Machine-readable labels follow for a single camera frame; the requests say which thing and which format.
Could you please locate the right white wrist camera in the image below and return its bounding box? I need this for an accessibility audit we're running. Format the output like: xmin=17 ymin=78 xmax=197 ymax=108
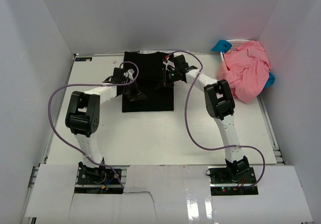
xmin=163 ymin=56 xmax=175 ymax=71

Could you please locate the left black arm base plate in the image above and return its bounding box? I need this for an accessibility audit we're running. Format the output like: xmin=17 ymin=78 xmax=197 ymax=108
xmin=74 ymin=162 xmax=123 ymax=194

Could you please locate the black label sticker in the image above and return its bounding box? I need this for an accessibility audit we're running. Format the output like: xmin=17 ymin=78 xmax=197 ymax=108
xmin=74 ymin=57 xmax=92 ymax=62

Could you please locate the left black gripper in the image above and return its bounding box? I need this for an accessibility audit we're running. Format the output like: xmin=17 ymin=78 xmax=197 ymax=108
xmin=121 ymin=78 xmax=147 ymax=101

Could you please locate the printed paper at back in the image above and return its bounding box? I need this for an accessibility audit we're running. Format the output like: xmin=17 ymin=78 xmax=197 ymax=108
xmin=139 ymin=50 xmax=187 ymax=56

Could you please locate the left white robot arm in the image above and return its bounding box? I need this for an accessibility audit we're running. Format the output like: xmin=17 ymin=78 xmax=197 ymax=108
xmin=65 ymin=67 xmax=146 ymax=183

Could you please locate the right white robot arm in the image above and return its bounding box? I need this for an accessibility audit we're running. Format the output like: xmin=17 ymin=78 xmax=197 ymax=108
xmin=160 ymin=53 xmax=249 ymax=183

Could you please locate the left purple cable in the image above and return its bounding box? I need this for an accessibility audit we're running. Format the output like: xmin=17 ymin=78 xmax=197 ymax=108
xmin=48 ymin=61 xmax=140 ymax=188

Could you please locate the black t shirt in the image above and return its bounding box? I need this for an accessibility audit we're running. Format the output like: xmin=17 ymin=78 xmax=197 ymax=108
xmin=122 ymin=51 xmax=174 ymax=113

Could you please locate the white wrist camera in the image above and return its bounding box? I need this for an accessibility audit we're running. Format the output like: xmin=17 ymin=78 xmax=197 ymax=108
xmin=163 ymin=56 xmax=175 ymax=71
xmin=124 ymin=69 xmax=134 ymax=80

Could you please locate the purple cable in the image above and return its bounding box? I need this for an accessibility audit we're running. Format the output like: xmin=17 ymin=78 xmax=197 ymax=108
xmin=165 ymin=50 xmax=266 ymax=191
xmin=48 ymin=61 xmax=140 ymax=188

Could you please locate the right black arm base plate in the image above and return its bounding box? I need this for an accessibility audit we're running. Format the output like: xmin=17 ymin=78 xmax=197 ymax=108
xmin=205 ymin=167 xmax=258 ymax=196

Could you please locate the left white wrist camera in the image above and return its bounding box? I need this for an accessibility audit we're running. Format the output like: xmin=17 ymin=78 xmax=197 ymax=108
xmin=124 ymin=69 xmax=134 ymax=80

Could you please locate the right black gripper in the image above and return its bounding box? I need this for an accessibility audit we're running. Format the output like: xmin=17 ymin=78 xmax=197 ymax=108
xmin=155 ymin=68 xmax=180 ymax=91

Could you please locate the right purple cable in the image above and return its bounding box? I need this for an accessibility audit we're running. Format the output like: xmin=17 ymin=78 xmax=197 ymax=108
xmin=165 ymin=50 xmax=266 ymax=191

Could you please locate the blue t shirt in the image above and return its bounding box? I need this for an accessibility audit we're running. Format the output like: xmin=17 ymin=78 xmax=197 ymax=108
xmin=211 ymin=40 xmax=275 ymax=89

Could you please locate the white perforated laundry basket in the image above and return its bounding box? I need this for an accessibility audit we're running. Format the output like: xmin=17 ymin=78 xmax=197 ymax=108
xmin=226 ymin=39 xmax=249 ymax=51

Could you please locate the pink t shirt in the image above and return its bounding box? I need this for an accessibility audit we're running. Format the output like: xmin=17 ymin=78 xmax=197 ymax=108
xmin=216 ymin=41 xmax=271 ymax=103

